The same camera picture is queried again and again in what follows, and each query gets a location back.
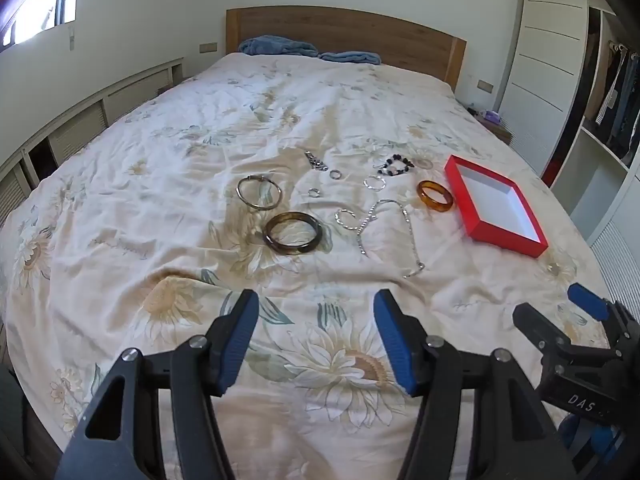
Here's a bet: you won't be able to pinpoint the amber orange bangle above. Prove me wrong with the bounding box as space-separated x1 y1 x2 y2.
416 180 454 212

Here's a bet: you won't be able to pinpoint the purple item on nightstand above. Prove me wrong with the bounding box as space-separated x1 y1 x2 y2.
484 110 502 125

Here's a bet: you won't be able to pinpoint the silver wristwatch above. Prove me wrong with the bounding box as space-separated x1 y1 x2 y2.
304 151 329 171

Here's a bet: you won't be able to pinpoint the dark beaded bracelet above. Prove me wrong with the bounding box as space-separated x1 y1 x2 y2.
376 153 417 177

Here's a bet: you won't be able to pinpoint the hanging clothes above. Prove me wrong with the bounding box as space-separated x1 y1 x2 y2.
586 41 639 167

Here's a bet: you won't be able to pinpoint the floral beige bed quilt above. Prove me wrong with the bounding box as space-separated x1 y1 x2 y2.
1 54 606 479

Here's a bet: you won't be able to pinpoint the red jewelry box tray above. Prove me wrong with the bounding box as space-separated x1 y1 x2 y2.
445 155 549 258

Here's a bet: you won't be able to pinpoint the blue pillow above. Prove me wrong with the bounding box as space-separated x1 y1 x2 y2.
318 51 382 66
238 35 319 58

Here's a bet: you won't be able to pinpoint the wooden nightstand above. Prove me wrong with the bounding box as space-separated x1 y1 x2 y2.
474 114 513 145

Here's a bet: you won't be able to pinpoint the blue pillow right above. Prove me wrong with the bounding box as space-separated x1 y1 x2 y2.
318 51 382 66

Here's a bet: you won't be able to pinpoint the blue gloved right hand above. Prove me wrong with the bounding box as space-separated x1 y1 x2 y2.
558 414 626 464

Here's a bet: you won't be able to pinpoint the dark tortoise bangle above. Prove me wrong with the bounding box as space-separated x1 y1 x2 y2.
262 211 323 255

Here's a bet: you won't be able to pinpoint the pearl bracelet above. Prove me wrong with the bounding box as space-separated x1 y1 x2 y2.
334 206 374 235

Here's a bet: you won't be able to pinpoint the blue pillow left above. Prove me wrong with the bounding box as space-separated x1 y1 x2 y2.
238 35 319 58

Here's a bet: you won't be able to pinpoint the long rhinestone necklace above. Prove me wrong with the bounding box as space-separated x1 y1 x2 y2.
357 198 428 280

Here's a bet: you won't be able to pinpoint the wooden headboard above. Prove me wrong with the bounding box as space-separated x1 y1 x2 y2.
226 6 466 89

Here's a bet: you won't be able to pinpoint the white wardrobe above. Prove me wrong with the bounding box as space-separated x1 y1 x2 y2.
499 0 639 302

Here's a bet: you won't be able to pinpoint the silver metal bangle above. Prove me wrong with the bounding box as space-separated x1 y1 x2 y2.
235 174 283 211

